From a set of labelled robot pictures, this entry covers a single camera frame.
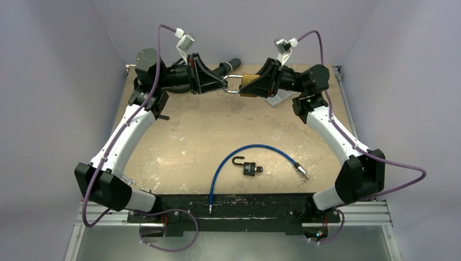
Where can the black handled screwdriver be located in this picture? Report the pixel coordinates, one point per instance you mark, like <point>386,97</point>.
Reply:
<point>163,117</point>

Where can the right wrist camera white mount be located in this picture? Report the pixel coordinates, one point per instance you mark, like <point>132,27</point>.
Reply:
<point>284,48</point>

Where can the brass padlock silver shackle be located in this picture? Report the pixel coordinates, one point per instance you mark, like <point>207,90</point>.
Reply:
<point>245,80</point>

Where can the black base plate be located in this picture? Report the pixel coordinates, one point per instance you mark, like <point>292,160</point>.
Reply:
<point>179,210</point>

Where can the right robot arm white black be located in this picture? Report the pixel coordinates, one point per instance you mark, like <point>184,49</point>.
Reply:
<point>362,171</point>

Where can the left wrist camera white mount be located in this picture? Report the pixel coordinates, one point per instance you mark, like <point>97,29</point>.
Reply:
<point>184,43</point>

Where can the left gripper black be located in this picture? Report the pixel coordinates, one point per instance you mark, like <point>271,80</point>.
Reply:
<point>204,87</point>

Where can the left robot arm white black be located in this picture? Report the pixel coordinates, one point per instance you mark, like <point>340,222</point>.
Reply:
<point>102,179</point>

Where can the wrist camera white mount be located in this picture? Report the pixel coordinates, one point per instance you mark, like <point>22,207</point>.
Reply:
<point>184,43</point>
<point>284,48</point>

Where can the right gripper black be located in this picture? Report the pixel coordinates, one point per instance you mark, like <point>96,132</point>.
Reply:
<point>274,77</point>

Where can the small silver keys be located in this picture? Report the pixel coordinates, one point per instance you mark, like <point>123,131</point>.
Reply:
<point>303,180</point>

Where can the clear plastic organizer box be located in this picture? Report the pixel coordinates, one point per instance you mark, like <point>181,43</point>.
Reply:
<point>281,96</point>

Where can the black padlock with key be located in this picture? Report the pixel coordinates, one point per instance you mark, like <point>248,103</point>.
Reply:
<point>248,168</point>

